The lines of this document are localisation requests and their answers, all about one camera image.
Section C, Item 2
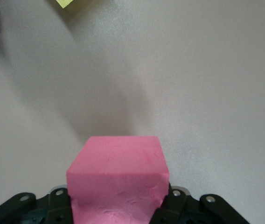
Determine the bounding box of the table cover mat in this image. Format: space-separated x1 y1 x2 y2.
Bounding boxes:
0 0 265 224

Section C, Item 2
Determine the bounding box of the yellow foam block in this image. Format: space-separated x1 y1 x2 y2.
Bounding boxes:
54 0 75 9

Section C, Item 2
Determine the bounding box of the red foam block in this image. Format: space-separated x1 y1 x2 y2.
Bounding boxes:
66 136 170 224

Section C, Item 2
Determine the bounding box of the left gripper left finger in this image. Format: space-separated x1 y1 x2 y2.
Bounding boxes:
0 184 75 224

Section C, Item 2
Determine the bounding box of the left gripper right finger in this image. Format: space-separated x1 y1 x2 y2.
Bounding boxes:
150 185 250 224

